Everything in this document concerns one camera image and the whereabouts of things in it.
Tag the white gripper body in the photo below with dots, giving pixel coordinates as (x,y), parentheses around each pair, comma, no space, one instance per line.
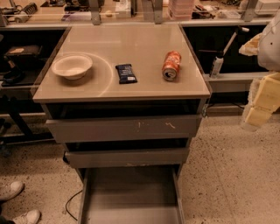
(269,50)

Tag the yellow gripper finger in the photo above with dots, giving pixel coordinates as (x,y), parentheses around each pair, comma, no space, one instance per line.
(263,100)

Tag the dark blue rxbar wrapper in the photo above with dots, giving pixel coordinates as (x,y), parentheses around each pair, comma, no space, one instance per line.
(125,73)

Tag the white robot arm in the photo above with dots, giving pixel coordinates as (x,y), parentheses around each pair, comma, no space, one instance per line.
(269,52)

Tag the middle grey drawer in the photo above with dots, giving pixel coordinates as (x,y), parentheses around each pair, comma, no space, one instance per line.
(122,158)

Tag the top grey drawer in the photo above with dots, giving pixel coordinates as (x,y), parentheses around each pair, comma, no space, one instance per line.
(123,128)

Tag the grey drawer cabinet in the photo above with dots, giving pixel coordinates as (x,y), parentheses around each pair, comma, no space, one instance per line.
(125,101)

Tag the open bottom grey drawer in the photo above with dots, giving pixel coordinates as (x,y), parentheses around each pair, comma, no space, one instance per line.
(131,195)

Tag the pink stacked box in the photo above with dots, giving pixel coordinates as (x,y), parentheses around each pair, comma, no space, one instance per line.
(180,9)

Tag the orange soda can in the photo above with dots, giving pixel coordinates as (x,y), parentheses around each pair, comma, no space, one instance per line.
(171,65)

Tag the white box on bench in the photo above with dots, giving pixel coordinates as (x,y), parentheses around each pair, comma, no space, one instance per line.
(123,9)

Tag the white paper bowl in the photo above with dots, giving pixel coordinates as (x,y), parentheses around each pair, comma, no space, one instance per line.
(72,66)

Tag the white shoe lower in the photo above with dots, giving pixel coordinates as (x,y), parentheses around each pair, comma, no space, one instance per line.
(31,217)

